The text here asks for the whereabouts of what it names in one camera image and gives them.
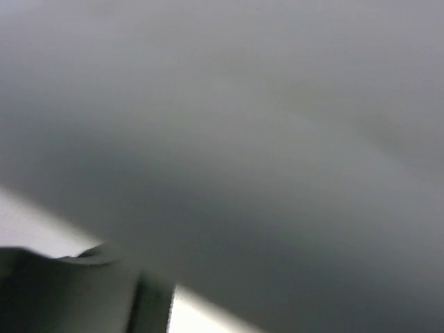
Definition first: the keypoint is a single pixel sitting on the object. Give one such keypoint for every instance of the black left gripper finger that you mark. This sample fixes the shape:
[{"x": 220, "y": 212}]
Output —
[{"x": 91, "y": 292}]

